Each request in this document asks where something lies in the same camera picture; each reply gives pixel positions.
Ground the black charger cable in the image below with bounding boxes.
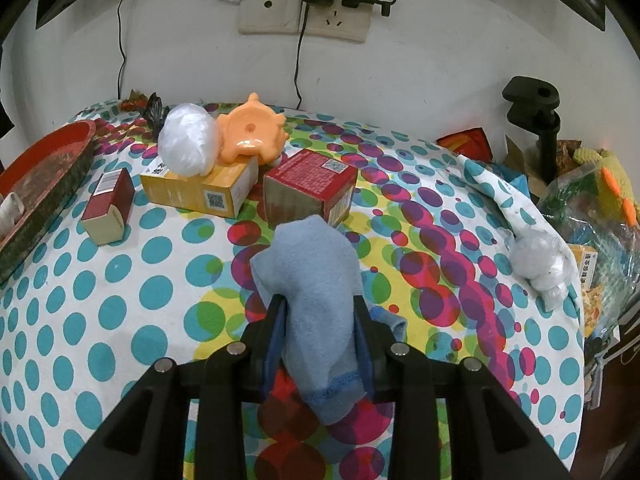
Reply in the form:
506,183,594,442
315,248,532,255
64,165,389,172
292,0,310,110

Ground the white power wall outlet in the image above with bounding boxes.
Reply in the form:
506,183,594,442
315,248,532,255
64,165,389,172
299,0,373,43

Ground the thick black cable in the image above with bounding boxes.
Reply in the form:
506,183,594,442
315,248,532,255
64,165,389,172
116,0,138,102

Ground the green plastic bag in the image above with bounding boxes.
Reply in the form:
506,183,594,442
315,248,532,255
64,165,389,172
537,162,640,336

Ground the small maroon box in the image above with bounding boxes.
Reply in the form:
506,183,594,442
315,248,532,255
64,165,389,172
81,168,136,246

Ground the orange plastic toy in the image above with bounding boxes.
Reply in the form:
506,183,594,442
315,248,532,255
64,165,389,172
216,92,288,166

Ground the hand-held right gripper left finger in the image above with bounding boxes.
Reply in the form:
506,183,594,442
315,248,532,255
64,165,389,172
60,294,288,480

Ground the white plastic bag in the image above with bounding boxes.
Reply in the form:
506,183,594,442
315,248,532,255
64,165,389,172
158,103,223,177
509,232,576,312

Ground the light blue cloth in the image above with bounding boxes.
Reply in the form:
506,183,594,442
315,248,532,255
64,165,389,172
250,214,407,426

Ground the small yellow box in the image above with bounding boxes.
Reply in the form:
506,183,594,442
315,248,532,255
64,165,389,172
567,244,601,291

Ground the red gold ornament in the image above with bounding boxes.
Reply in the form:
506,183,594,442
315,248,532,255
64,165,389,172
121,89,151,111

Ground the yellow cartoon box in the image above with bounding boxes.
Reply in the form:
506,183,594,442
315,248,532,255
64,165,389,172
140,156,259,219

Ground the red snack packet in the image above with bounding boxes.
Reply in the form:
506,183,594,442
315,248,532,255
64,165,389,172
437,127,493,163

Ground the yellow knitted toy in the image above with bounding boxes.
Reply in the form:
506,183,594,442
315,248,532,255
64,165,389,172
572,146,640,226

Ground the red cube box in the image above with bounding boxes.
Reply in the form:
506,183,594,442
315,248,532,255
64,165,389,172
262,149,359,228

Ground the red round tray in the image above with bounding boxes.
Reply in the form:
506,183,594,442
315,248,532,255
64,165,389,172
0,121,97,283

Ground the white rolled sock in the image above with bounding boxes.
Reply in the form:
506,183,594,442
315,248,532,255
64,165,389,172
0,192,27,238

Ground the brown cardboard piece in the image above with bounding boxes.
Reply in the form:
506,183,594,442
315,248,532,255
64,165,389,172
505,135,546,196

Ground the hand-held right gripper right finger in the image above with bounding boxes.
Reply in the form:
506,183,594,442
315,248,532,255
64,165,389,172
350,295,573,480

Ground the black desk clamp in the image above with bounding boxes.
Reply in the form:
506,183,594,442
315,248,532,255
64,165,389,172
501,76,562,181

